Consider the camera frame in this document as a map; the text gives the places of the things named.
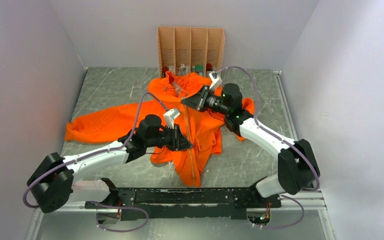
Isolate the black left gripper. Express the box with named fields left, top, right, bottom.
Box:
left=146, top=124, right=194, bottom=153

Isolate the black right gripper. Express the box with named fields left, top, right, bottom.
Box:
left=181, top=84, right=230, bottom=116

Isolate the orange jacket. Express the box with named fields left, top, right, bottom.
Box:
left=64, top=71, right=256, bottom=188

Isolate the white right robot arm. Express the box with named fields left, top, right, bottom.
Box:
left=181, top=83, right=320, bottom=207

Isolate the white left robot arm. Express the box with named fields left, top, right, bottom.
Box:
left=23, top=114, right=193, bottom=213

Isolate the green capped bottle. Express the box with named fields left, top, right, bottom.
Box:
left=191, top=65, right=204, bottom=73

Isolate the red round cap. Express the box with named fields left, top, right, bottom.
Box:
left=205, top=63, right=213, bottom=71

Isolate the tan perforated organizer rack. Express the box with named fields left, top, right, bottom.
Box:
left=156, top=26, right=225, bottom=78

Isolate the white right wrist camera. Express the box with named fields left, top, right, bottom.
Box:
left=208, top=71, right=222, bottom=92

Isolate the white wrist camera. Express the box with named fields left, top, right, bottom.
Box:
left=208, top=71, right=222, bottom=92
left=163, top=108, right=181, bottom=129

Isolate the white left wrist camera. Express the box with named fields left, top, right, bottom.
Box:
left=163, top=108, right=181, bottom=129

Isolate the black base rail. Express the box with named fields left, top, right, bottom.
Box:
left=84, top=187, right=282, bottom=221

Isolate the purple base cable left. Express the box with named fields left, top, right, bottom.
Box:
left=90, top=202, right=150, bottom=233

